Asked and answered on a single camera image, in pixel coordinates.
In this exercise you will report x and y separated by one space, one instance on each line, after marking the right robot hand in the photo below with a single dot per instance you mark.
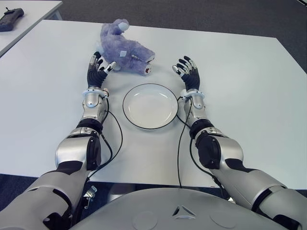
192 80

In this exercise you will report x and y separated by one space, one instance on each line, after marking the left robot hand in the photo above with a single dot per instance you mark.
95 77

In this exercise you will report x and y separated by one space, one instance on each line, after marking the purple plush doll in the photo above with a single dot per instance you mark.
120 45

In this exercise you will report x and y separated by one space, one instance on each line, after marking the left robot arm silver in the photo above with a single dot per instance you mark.
72 148

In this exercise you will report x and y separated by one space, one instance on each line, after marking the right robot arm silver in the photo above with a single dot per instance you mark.
230 153

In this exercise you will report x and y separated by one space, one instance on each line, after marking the white plate black rim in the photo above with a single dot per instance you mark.
150 106

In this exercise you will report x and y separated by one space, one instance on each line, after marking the white side table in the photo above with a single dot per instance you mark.
31 14

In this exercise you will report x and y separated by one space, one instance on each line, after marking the black handheld controller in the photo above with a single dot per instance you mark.
9 20

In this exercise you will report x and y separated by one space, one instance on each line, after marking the grey robot torso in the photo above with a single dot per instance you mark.
177 210

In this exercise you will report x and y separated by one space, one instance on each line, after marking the metal clamp bracket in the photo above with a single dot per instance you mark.
90 193

